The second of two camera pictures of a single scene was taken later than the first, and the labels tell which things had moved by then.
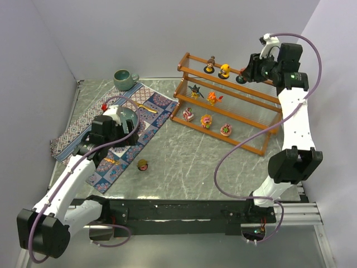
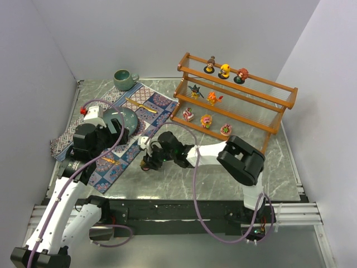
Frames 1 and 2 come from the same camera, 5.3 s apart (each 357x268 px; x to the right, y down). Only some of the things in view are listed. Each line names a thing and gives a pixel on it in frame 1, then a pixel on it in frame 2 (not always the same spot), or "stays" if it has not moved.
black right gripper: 251,68 → 150,159
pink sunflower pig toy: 206,120 stays
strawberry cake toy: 188,114 stays
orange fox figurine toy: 212,99 stays
